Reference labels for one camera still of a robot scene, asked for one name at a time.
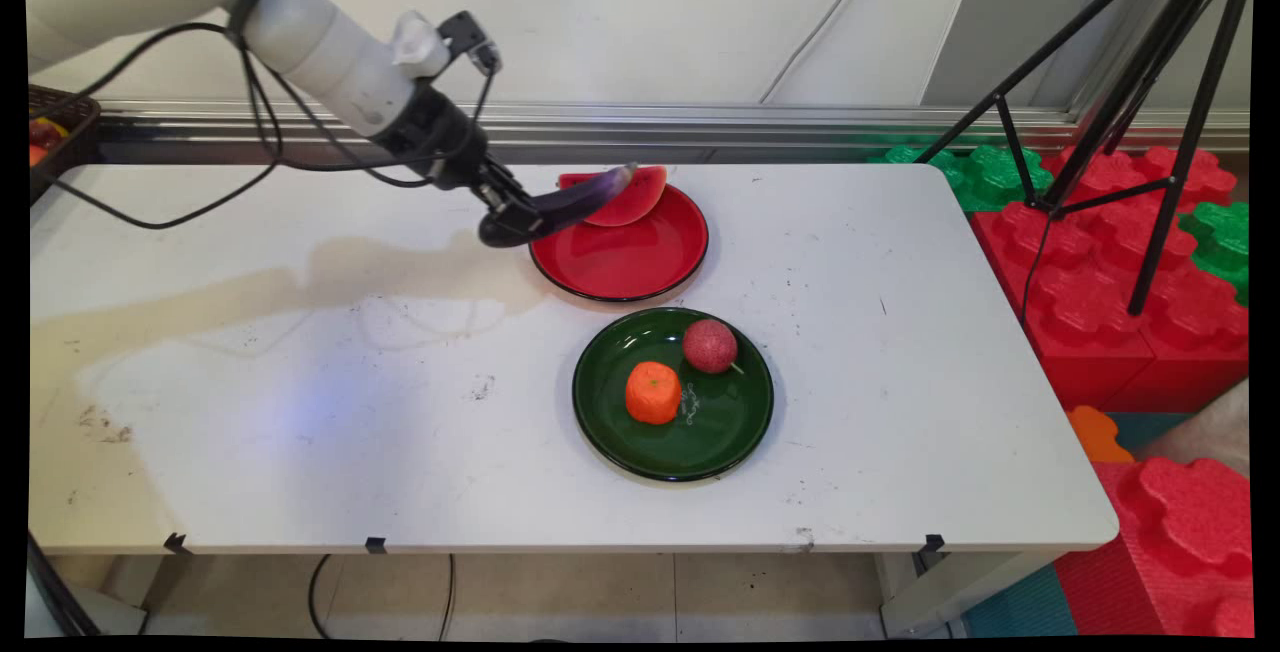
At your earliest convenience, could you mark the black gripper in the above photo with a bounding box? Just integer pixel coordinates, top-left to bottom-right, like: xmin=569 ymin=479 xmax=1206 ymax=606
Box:
xmin=375 ymin=82 xmax=546 ymax=238

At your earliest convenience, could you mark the purple toy eggplant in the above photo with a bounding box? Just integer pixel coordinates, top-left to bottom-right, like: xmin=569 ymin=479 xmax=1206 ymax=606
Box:
xmin=478 ymin=163 xmax=638 ymax=250

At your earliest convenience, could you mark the red enamel plate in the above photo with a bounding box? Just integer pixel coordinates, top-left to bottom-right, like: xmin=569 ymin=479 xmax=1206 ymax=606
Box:
xmin=528 ymin=182 xmax=710 ymax=304

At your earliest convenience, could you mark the toy watermelon slice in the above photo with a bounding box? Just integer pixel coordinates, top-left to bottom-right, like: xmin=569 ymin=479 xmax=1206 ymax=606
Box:
xmin=557 ymin=165 xmax=668 ymax=228

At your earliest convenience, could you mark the orange toy carrot chunk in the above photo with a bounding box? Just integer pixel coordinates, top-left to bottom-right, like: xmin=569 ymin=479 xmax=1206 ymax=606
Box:
xmin=625 ymin=361 xmax=683 ymax=426

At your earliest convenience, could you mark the dark red round toy fruit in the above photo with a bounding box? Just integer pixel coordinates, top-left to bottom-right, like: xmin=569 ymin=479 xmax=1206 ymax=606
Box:
xmin=682 ymin=318 xmax=746 ymax=376

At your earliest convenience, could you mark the green enamel plate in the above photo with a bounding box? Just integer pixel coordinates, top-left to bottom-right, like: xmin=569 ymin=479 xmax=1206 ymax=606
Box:
xmin=572 ymin=307 xmax=776 ymax=483

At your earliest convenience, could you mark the dark woven basket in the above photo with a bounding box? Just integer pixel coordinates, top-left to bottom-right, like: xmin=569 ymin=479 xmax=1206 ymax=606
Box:
xmin=28 ymin=84 xmax=102 ymax=205

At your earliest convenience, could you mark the green foam block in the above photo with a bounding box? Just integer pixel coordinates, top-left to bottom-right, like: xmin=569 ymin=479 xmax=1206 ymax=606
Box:
xmin=868 ymin=143 xmax=1054 ymax=214
xmin=1178 ymin=200 xmax=1251 ymax=306

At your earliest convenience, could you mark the white table leg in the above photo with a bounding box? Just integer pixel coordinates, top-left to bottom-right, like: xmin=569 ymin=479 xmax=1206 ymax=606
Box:
xmin=878 ymin=550 xmax=1063 ymax=639

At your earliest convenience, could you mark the large red foam block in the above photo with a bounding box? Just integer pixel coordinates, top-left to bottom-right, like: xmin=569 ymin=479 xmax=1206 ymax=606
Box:
xmin=970 ymin=200 xmax=1251 ymax=413

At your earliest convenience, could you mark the orange foam block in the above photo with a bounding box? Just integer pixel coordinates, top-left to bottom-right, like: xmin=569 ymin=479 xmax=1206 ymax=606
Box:
xmin=1065 ymin=406 xmax=1137 ymax=464

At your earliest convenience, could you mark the black tripod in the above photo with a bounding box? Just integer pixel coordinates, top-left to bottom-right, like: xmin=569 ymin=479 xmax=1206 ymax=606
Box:
xmin=915 ymin=0 xmax=1256 ymax=318

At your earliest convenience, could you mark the short black camera cable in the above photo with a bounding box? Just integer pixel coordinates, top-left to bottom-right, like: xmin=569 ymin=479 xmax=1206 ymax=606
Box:
xmin=425 ymin=57 xmax=498 ymax=178

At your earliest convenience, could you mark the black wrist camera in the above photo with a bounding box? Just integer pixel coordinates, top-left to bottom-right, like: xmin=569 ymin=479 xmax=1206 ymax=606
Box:
xmin=437 ymin=11 xmax=502 ymax=75

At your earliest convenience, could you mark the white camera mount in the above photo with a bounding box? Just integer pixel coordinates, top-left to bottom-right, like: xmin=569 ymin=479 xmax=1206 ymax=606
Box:
xmin=390 ymin=11 xmax=451 ymax=79

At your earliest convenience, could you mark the metal wall rail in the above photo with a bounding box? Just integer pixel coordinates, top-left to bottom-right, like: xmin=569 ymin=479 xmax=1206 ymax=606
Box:
xmin=98 ymin=100 xmax=1251 ymax=155

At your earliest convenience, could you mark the long black robot cable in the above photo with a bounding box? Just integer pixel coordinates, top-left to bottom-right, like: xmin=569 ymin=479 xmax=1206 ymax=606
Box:
xmin=38 ymin=22 xmax=441 ymax=231

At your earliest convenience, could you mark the black floor cable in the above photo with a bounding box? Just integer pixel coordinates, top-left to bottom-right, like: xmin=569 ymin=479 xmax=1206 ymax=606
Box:
xmin=307 ymin=553 xmax=337 ymax=639

